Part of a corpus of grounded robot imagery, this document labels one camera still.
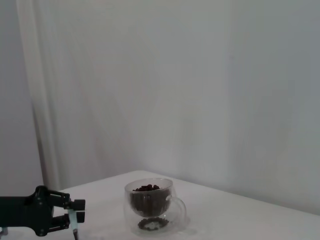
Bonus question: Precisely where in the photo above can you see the dark coffee beans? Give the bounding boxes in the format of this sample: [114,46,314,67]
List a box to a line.
[128,184,171,231]

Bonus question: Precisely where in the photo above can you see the blue-handled metal spoon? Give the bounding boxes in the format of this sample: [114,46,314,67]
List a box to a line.
[68,209,80,240]

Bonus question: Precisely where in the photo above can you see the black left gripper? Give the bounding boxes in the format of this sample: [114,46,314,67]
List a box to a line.
[0,185,87,237]

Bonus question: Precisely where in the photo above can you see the double-wall glass cup with handle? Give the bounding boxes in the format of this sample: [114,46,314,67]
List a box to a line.
[123,177,188,236]

